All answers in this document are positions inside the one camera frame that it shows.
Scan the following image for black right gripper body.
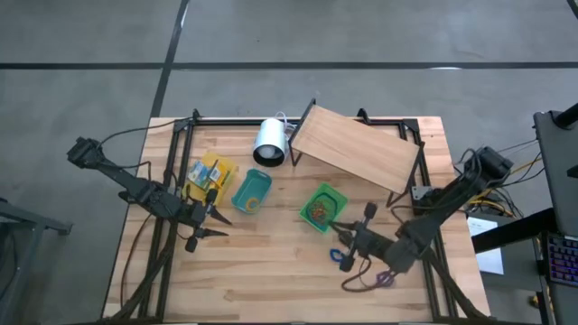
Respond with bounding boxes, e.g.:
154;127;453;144
339;202;394;273

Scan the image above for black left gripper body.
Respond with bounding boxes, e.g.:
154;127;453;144
180;189;219;253

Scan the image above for long orange-red rubber band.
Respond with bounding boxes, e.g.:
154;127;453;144
309;202;331;225

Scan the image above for purple coil ring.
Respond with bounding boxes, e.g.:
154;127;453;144
376;270;396;289

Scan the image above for teal plastic bin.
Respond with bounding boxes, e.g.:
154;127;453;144
230;168;274;215

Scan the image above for black desk bar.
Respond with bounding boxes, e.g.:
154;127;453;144
471;207;556;254

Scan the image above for green plastic mesh basket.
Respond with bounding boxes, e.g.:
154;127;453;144
298;181;350;235

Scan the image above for yellow translucent plastic bin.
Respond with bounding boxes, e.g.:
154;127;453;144
181;151;239;208

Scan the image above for wooden shelf riser black legs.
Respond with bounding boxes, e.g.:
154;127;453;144
287;97;427;209

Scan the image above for white cylindrical lamp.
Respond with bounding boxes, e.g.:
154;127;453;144
251;116;289;169

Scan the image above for white paper sheet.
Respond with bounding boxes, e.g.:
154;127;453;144
467;216;505;275

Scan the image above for grey metal cart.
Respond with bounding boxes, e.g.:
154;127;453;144
0;198;73;325

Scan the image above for backlit keyboard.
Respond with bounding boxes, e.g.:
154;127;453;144
545;233;578;288

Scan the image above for dark grey monitor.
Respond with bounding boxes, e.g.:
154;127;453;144
533;103;578;236

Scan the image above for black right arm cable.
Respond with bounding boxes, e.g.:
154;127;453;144
340;255;396;293

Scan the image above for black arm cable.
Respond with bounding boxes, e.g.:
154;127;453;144
340;255;396;293
97;116;195;181

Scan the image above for black aluminium table frame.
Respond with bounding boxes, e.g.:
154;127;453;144
103;107;487;324

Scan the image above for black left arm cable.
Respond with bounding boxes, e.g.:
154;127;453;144
97;116;195;181

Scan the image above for yellow and black cable bundle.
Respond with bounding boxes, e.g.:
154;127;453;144
464;139;545;218

